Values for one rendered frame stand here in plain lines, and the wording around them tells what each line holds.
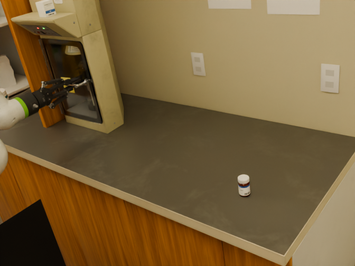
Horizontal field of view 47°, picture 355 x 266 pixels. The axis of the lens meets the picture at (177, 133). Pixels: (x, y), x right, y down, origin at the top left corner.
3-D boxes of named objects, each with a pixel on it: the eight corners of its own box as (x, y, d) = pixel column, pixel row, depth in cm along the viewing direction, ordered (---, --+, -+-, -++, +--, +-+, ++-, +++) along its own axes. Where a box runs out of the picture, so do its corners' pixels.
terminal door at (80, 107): (64, 114, 208) (40, 37, 189) (103, 124, 190) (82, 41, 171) (63, 114, 208) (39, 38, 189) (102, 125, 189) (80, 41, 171)
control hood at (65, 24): (38, 33, 189) (31, 11, 185) (82, 36, 170) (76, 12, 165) (17, 40, 182) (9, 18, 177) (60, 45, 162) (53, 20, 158)
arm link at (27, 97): (10, 95, 167) (18, 115, 172) (26, 99, 160) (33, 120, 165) (23, 89, 171) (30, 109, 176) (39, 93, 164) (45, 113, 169)
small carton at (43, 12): (49, 13, 172) (45, -1, 169) (56, 14, 169) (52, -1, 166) (39, 17, 168) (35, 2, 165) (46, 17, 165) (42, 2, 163)
